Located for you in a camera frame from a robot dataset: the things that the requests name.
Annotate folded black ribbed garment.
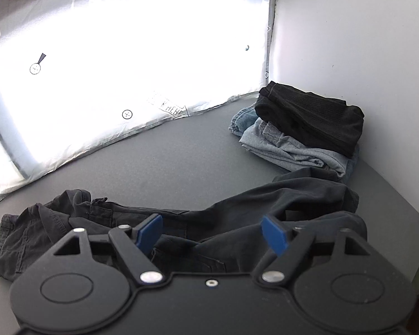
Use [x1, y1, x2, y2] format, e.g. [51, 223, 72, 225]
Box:
[254, 81, 365, 158]

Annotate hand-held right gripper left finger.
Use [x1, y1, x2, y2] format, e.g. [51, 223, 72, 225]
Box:
[51, 214, 166, 285]

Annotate white carrot print curtain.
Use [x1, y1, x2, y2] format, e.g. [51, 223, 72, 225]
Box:
[0, 0, 280, 212]

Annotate folded light blue jeans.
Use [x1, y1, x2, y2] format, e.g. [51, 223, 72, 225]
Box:
[239, 117, 350, 178]

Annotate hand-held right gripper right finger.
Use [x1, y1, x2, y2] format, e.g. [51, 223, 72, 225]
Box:
[258, 214, 371, 284]

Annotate folded blue denim garment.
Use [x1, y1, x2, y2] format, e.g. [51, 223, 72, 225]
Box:
[229, 107, 360, 183]

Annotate black pants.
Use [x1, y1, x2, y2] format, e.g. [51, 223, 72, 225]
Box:
[0, 167, 368, 283]

